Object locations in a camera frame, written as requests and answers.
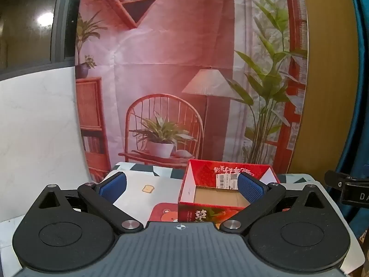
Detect white cartoon print tablecloth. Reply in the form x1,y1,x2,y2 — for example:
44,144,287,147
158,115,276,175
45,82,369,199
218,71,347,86
0,162,365,277

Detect printed room scene backdrop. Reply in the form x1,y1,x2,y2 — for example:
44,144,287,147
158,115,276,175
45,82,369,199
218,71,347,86
74,0,309,180

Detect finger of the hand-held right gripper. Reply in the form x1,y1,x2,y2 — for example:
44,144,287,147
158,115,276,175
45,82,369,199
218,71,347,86
324,170,351,192

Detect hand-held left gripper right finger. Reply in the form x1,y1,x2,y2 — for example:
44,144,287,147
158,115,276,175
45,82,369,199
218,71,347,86
220,173,332,234

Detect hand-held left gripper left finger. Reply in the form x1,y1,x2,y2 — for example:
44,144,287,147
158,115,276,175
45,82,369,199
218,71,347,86
27,172,144,234

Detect red strawberry print cardboard box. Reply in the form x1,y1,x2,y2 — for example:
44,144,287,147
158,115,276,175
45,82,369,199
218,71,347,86
178,159,281,225

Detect white marble board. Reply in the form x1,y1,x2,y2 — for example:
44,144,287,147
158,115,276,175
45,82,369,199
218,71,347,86
0,66,111,223

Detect dark window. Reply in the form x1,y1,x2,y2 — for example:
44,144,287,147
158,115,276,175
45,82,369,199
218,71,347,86
0,0,85,79

